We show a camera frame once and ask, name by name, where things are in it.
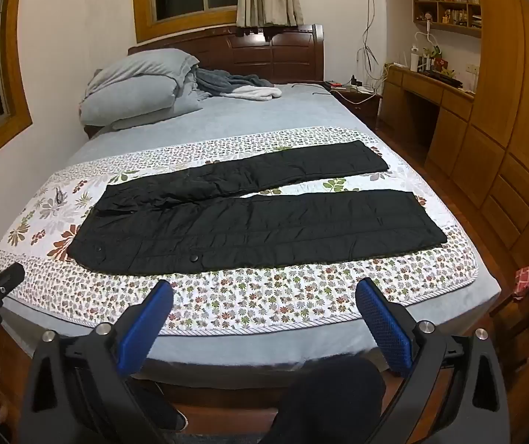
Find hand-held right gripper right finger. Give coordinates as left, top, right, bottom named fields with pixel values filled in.
left=355, top=278, right=511, bottom=444

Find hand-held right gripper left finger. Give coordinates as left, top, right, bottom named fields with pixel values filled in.
left=17, top=280, right=176, bottom=444

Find black pants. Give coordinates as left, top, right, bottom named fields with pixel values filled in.
left=67, top=139, right=448, bottom=276

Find person's foot in dark slipper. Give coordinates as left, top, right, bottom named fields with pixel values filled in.
left=126, top=374, right=190, bottom=434

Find person's leg in dark trousers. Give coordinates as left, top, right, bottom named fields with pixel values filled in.
left=264, top=356, right=388, bottom=444

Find floral quilted bedspread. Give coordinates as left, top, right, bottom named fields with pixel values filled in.
left=0, top=126, right=478, bottom=336

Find wooden chair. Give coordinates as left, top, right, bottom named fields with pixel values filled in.
left=491, top=282, right=529, bottom=373

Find wooden nightstand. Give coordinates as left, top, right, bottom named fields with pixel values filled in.
left=334, top=88, right=383, bottom=131

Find folded light blue duvet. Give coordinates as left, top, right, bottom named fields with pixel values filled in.
left=78, top=48, right=205, bottom=131

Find white power strip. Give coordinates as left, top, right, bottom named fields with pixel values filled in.
left=324, top=81, right=377, bottom=94

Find bed with grey-blue sheet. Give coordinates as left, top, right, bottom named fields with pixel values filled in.
left=1, top=81, right=501, bottom=382

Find wooden desk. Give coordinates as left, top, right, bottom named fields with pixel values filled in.
left=378, top=64, right=478, bottom=168

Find grey blanket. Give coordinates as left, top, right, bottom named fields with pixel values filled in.
left=194, top=68, right=274, bottom=99

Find white fleece cloth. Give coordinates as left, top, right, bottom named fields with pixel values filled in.
left=220, top=84, right=284, bottom=101

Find wooden wardrobe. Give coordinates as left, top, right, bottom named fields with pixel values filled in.
left=470, top=0, right=529, bottom=279

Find dark wooden headboard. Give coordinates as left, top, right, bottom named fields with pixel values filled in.
left=128, top=24, right=325, bottom=84

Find white desk lamp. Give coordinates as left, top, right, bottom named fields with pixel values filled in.
left=415, top=17, right=437, bottom=56

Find black cable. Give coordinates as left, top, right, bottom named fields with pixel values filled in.
left=290, top=82, right=336, bottom=97

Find hanging white cables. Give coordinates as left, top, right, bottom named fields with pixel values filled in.
left=354, top=0, right=386, bottom=90

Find wooden wall shelf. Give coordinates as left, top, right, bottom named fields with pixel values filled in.
left=412, top=0, right=483, bottom=38

